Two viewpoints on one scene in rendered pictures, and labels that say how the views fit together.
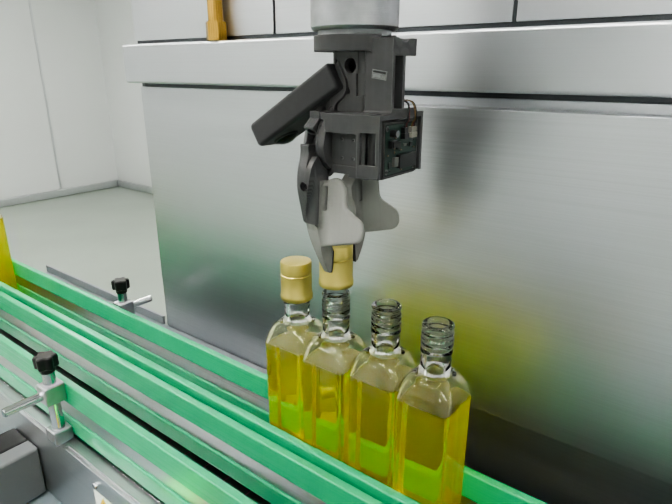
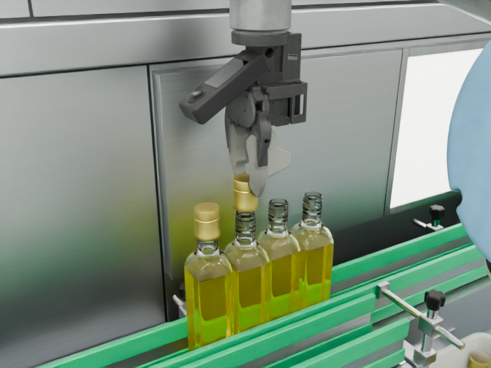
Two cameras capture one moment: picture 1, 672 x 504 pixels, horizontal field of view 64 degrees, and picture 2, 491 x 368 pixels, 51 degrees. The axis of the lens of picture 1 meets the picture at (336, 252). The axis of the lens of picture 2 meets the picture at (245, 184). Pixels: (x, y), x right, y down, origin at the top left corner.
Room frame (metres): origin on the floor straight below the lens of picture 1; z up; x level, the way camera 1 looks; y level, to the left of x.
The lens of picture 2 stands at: (0.26, 0.60, 1.46)
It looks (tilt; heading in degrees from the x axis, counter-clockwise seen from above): 23 degrees down; 292
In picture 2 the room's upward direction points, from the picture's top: straight up
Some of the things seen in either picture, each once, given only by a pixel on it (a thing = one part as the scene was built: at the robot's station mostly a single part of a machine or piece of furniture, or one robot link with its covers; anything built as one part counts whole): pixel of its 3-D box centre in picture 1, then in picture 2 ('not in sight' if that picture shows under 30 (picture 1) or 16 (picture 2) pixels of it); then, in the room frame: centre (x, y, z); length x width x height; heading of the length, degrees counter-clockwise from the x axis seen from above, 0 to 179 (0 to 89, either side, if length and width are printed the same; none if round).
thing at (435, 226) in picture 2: not in sight; (425, 232); (0.28, -0.43, 0.94); 0.07 x 0.04 x 0.13; 142
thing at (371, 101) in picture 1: (361, 109); (264, 79); (0.49, -0.02, 1.32); 0.09 x 0.08 x 0.12; 52
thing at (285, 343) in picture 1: (299, 398); (210, 314); (0.55, 0.04, 0.99); 0.06 x 0.06 x 0.21; 53
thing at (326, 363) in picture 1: (336, 418); (245, 303); (0.51, 0.00, 0.99); 0.06 x 0.06 x 0.21; 52
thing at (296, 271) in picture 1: (296, 278); (207, 221); (0.55, 0.04, 1.14); 0.04 x 0.04 x 0.04
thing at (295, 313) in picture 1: (296, 297); (207, 235); (0.55, 0.04, 1.12); 0.03 x 0.03 x 0.05
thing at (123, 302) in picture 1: (135, 310); not in sight; (0.88, 0.36, 0.94); 0.07 x 0.04 x 0.13; 142
